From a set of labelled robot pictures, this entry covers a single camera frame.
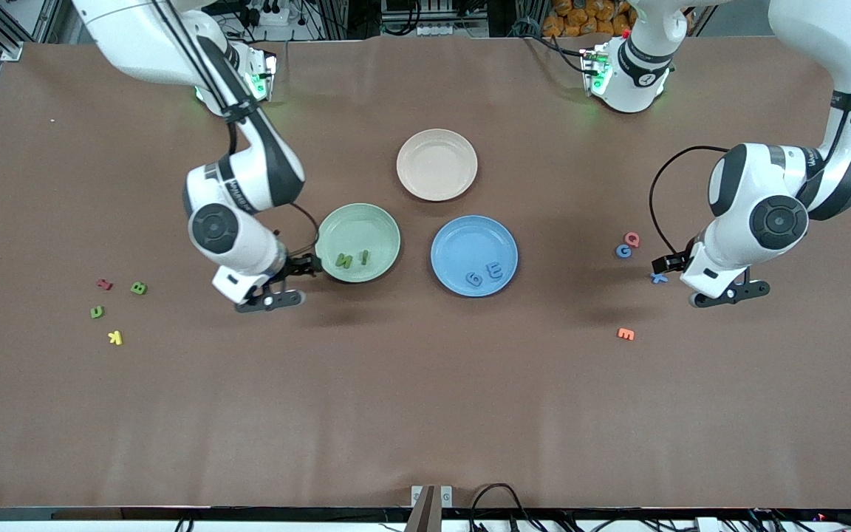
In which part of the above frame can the pale green plate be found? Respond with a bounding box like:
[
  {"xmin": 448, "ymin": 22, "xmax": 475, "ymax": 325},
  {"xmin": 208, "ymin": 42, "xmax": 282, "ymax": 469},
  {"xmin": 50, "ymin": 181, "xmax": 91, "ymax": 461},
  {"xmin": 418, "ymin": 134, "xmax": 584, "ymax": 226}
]
[{"xmin": 315, "ymin": 203, "xmax": 402, "ymax": 283}]

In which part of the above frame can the blue plate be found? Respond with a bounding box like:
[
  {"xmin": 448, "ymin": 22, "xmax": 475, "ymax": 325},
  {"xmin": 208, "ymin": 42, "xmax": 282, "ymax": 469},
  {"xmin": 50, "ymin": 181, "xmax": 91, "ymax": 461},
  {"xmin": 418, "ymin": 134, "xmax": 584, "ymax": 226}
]
[{"xmin": 431, "ymin": 215, "xmax": 519, "ymax": 298}]

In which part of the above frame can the pale pink plate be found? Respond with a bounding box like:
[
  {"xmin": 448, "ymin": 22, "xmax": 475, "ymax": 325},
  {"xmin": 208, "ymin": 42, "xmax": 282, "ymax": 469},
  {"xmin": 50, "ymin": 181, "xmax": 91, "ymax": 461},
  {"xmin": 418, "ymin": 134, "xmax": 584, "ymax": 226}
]
[{"xmin": 396, "ymin": 129, "xmax": 479, "ymax": 202}]

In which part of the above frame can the white power strip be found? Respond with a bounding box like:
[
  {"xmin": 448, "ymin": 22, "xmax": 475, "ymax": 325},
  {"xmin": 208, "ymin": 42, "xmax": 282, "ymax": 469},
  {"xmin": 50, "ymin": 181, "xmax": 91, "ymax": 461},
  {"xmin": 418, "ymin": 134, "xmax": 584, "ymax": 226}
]
[{"xmin": 237, "ymin": 0, "xmax": 291, "ymax": 27}]

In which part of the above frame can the orange net bag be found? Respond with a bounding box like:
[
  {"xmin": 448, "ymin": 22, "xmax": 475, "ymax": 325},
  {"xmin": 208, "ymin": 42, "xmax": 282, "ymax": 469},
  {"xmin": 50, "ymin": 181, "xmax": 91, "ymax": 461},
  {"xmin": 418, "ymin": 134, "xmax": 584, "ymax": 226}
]
[{"xmin": 541, "ymin": 0, "xmax": 637, "ymax": 38}]

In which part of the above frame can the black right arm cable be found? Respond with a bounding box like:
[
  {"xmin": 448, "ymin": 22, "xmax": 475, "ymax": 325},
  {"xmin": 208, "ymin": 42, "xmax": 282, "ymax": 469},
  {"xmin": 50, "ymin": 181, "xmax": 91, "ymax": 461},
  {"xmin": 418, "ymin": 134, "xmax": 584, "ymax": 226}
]
[{"xmin": 152, "ymin": 0, "xmax": 321, "ymax": 259}]

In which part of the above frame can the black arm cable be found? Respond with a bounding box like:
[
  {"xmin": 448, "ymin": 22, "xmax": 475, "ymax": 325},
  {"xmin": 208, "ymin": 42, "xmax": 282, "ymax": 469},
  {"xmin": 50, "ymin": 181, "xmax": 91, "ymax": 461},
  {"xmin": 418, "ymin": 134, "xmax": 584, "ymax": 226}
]
[
  {"xmin": 152, "ymin": 0, "xmax": 321, "ymax": 259},
  {"xmin": 649, "ymin": 0, "xmax": 851, "ymax": 259}
]

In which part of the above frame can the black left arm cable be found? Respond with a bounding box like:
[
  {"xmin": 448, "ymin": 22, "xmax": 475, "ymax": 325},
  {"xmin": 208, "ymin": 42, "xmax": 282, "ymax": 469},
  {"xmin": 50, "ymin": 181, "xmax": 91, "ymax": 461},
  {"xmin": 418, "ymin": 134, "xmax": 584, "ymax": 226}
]
[{"xmin": 649, "ymin": 0, "xmax": 851, "ymax": 259}]

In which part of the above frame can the grey metal table bracket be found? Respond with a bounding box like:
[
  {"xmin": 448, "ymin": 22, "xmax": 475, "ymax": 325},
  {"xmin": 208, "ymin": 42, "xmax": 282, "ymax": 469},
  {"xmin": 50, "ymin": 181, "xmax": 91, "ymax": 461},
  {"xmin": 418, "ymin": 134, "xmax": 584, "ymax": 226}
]
[{"xmin": 411, "ymin": 485, "xmax": 454, "ymax": 509}]

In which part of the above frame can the brown post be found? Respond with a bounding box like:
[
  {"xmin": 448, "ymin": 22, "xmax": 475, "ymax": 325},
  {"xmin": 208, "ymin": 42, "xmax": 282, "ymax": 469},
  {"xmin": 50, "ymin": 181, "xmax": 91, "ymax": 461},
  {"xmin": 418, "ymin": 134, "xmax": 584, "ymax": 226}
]
[{"xmin": 405, "ymin": 485, "xmax": 442, "ymax": 532}]

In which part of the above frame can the black looped cable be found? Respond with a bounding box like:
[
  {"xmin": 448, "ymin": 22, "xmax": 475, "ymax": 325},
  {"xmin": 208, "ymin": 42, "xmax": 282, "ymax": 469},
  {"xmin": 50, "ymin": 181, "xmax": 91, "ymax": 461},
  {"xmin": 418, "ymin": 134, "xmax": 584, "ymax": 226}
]
[{"xmin": 468, "ymin": 483, "xmax": 544, "ymax": 532}]

